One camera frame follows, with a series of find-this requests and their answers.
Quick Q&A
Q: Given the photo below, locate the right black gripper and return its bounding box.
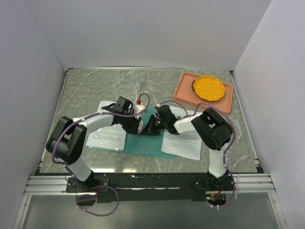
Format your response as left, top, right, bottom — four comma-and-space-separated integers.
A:
141, 114, 168, 136

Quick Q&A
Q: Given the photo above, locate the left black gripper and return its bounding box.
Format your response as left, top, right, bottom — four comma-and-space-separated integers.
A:
120, 111, 142, 135

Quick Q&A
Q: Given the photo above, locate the metal folder clip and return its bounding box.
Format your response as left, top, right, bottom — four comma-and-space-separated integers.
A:
138, 121, 143, 136

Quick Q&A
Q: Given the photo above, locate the printed paper sheet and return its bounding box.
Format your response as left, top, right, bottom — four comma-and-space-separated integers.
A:
86, 101, 126, 151
161, 106, 203, 160

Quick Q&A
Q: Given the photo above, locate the teal file folder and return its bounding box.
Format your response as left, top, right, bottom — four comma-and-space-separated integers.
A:
123, 106, 178, 160

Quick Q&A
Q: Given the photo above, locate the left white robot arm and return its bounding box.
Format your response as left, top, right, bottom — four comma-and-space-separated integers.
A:
45, 96, 148, 192

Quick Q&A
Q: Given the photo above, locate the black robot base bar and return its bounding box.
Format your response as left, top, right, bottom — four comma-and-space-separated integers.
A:
66, 172, 235, 203

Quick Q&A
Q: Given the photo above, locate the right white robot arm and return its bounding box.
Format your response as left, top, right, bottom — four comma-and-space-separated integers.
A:
141, 105, 234, 190

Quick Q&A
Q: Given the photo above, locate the pink rectangular tray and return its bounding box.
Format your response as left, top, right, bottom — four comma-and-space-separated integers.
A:
173, 72, 234, 113

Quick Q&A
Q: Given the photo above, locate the clear glass cup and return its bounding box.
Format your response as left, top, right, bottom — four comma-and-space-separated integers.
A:
132, 79, 142, 91

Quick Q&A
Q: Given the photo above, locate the orange dotted plate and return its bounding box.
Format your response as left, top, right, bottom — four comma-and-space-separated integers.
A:
192, 75, 225, 102

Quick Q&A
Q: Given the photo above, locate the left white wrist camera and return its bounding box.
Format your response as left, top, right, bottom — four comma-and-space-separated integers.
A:
132, 99, 145, 119

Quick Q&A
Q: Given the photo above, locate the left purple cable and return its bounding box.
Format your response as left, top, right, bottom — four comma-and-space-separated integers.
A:
51, 93, 151, 217

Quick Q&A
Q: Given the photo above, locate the aluminium frame rail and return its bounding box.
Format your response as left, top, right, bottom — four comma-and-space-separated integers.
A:
12, 173, 287, 229

